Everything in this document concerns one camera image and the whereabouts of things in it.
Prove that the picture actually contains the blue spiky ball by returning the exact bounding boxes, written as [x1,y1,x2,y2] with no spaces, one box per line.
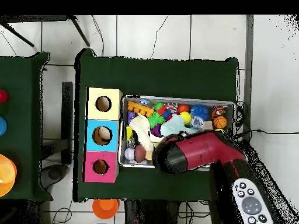
[190,104,209,122]

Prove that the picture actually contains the mint green cloth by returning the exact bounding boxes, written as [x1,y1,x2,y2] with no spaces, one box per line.
[159,114,195,137]

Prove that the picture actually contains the green spiky ball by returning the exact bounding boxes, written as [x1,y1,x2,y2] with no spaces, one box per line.
[147,111,166,129]

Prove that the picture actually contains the black cable bundle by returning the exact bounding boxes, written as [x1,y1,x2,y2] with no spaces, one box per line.
[182,199,212,224]

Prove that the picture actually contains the large orange plastic cup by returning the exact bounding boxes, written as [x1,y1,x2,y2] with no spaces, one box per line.
[0,153,18,198]

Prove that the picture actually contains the black tripod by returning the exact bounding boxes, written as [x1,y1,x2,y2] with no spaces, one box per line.
[0,15,91,47]

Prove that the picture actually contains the white baseball toy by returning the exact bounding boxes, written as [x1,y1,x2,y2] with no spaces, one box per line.
[124,147,135,161]

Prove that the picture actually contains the dark green table cloth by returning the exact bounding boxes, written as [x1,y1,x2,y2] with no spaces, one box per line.
[0,51,53,202]
[74,47,239,207]

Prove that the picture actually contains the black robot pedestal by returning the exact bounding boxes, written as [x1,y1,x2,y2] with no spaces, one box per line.
[123,199,180,224]

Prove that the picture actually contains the thin black cable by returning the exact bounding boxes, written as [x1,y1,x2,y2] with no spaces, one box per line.
[91,15,105,57]
[149,15,169,60]

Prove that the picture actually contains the blue plastic cup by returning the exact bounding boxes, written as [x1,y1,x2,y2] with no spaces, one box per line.
[0,116,8,137]

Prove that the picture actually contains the cream waffle cloth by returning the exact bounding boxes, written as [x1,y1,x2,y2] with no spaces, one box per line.
[128,114,165,152]

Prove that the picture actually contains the wooden three-hole box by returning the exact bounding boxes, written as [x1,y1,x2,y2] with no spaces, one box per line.
[82,87,124,184]

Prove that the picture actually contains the orange red ball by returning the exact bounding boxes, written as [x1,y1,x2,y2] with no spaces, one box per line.
[176,104,190,114]

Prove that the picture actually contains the brown football toy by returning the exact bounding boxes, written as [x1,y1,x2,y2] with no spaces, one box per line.
[134,145,147,163]

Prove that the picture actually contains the smooth yellow ball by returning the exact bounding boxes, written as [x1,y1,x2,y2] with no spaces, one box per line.
[179,111,193,125]

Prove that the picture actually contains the shallow clear mesh bin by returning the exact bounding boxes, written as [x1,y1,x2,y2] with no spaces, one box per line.
[117,94,236,173]

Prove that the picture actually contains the black power cable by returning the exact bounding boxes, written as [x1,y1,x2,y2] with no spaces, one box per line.
[234,100,299,142]

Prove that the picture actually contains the black upright stand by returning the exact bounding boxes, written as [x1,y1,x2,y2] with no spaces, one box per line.
[40,81,74,190]

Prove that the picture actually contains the orange basketball toy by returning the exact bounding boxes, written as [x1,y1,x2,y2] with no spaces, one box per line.
[213,115,228,130]

